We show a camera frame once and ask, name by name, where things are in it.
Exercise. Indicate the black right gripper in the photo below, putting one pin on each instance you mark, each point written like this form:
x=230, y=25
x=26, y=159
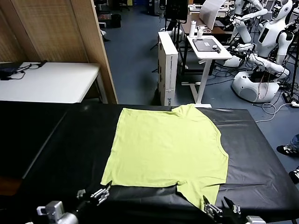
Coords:
x=230, y=219

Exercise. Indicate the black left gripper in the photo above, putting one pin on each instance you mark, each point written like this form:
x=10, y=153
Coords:
x=85, y=205

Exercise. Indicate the yellow-green t-shirt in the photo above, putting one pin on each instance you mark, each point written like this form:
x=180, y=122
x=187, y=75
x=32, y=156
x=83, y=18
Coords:
x=163, y=149

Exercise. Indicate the white humanoid robot raised arm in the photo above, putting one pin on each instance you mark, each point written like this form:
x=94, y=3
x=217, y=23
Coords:
x=243, y=30

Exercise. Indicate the large white robot base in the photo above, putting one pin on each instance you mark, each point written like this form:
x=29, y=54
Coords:
x=250, y=88

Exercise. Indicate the black and white sneaker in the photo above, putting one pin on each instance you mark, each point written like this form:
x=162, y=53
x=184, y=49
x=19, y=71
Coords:
x=295, y=173
x=288, y=149

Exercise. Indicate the blue jeans leg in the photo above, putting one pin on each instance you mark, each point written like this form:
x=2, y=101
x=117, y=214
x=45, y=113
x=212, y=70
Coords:
x=296, y=141

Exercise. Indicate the white table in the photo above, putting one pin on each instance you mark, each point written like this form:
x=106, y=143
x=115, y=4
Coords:
x=51, y=81

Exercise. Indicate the black bar device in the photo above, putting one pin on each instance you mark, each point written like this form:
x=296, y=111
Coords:
x=42, y=63

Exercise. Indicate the small white robot shell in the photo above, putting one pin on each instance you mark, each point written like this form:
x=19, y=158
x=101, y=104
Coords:
x=233, y=61

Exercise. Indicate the black pouch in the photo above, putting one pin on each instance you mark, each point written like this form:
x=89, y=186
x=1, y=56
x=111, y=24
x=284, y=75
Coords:
x=5, y=71

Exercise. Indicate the white standing desk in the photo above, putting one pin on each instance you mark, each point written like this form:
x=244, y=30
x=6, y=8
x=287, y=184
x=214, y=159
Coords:
x=210, y=54

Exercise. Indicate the small black device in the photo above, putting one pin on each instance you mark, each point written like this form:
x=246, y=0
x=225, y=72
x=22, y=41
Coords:
x=216, y=48

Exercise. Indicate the grey closed laptop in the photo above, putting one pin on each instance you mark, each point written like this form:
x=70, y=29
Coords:
x=204, y=44

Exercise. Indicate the tall white cardboard box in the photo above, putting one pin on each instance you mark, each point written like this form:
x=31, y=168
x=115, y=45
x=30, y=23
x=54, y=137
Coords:
x=166, y=46

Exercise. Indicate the wooden panel table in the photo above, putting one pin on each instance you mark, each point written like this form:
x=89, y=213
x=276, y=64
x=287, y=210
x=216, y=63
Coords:
x=53, y=30

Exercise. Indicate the black equipment case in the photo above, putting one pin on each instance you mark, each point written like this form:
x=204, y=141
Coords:
x=116, y=21

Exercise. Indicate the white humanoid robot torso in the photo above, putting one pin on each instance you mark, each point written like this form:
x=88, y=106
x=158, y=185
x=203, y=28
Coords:
x=268, y=37

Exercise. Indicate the white cup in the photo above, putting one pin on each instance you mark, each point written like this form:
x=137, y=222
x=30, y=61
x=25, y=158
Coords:
x=200, y=32

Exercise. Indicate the white bottle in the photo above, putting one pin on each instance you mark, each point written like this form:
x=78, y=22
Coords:
x=192, y=28

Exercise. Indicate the black monitor stand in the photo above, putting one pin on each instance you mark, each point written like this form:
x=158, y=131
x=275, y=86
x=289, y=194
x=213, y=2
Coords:
x=178, y=30

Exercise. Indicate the brown wooden desk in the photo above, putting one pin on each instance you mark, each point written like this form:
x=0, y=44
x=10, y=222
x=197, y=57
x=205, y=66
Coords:
x=187, y=26

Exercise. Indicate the white curved panel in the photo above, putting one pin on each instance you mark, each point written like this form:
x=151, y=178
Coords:
x=210, y=14

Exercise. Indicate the black monitor panel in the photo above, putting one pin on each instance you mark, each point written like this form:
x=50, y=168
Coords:
x=176, y=9

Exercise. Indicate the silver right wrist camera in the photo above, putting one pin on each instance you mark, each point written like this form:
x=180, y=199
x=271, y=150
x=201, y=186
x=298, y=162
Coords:
x=255, y=220

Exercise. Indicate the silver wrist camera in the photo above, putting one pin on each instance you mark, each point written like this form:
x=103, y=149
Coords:
x=52, y=208
x=255, y=220

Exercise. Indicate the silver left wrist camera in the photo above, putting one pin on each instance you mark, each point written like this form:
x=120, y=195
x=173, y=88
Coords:
x=52, y=208

